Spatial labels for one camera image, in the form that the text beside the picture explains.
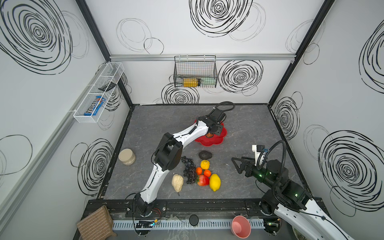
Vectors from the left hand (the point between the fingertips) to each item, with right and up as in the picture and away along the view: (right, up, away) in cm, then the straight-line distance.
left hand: (219, 128), depth 94 cm
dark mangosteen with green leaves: (-5, -6, +9) cm, 12 cm away
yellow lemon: (-5, -28, -16) cm, 32 cm away
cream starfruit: (-25, -27, -17) cm, 41 cm away
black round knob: (-16, -37, -31) cm, 51 cm away
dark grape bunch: (-18, -23, -12) cm, 32 cm away
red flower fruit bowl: (-1, -8, +5) cm, 10 cm away
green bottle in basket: (-8, +28, -8) cm, 30 cm away
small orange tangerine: (-13, -23, -12) cm, 29 cm away
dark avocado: (-9, -16, -6) cm, 19 cm away
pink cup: (+6, -44, -26) cm, 52 cm away
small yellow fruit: (-10, -20, -10) cm, 24 cm away
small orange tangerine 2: (-8, -24, -12) cm, 28 cm away
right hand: (+4, -13, -24) cm, 28 cm away
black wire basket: (-15, +38, +5) cm, 41 cm away
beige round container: (-54, -16, -10) cm, 57 cm away
